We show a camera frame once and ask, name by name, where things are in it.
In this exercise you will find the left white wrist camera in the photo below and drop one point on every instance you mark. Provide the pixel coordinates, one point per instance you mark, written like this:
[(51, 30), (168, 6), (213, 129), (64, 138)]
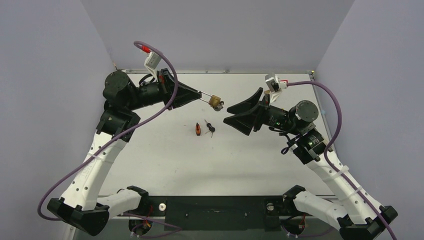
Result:
[(152, 60)]

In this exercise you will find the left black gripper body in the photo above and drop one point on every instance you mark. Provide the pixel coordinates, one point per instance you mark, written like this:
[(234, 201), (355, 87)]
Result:
[(167, 90)]

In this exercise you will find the small brass padlock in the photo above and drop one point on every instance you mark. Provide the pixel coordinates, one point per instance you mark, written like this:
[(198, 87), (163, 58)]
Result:
[(210, 99)]

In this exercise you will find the small padlock keys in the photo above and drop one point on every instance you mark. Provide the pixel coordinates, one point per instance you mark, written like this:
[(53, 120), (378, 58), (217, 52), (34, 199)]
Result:
[(219, 106)]

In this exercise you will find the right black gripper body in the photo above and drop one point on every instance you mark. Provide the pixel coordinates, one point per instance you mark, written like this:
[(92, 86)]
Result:
[(259, 112)]

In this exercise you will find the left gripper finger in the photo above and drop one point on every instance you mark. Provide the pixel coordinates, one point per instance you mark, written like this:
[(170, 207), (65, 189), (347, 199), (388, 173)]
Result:
[(181, 100), (187, 91)]

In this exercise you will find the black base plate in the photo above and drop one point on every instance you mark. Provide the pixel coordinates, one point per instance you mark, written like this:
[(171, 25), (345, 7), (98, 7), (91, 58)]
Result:
[(217, 213)]

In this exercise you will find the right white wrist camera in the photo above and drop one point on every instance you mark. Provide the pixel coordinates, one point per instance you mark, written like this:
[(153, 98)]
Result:
[(275, 87)]

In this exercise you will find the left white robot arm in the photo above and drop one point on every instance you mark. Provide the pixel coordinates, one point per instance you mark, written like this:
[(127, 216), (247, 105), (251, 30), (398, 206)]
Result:
[(80, 205)]

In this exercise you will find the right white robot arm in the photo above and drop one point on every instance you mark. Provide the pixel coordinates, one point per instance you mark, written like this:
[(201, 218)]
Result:
[(356, 215)]

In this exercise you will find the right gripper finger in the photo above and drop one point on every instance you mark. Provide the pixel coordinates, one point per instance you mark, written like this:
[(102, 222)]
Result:
[(247, 104), (242, 122)]

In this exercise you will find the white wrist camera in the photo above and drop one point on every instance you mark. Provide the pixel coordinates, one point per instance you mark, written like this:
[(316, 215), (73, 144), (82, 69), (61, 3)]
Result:
[(152, 60), (275, 87)]

